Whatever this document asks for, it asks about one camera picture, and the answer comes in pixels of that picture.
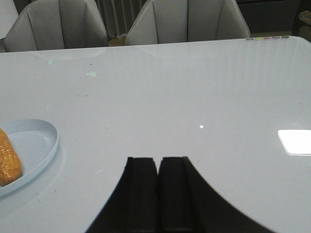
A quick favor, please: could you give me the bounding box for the coloured round stickers strip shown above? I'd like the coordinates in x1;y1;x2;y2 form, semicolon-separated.
246;35;290;41

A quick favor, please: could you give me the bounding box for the dark armchair with cushion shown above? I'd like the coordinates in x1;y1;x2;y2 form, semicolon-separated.
292;11;311;42

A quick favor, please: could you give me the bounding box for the light blue round plate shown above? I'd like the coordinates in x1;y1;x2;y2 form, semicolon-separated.
0;119;59;197

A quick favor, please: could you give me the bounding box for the orange corn cob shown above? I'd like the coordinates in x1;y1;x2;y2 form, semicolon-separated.
0;129;22;186

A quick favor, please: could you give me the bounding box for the grey folding partition curtain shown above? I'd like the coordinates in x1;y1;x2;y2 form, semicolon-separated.
95;0;146;39

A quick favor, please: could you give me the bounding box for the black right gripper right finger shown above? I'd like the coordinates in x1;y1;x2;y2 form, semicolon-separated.
158;157;270;233

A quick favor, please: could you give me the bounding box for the dark grey counter cabinet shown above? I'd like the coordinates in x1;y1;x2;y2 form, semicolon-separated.
237;0;311;33

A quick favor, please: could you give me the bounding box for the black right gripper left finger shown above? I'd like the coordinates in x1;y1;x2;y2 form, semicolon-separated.
87;157;158;233

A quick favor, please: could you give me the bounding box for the grey upholstered chair right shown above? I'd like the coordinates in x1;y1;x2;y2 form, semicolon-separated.
126;0;250;46

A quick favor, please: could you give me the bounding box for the grey upholstered chair left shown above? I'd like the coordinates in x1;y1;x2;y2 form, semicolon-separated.
4;0;108;52

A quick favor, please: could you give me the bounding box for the grey upholstered chair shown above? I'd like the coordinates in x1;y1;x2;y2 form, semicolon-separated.
126;0;250;46
4;0;108;52

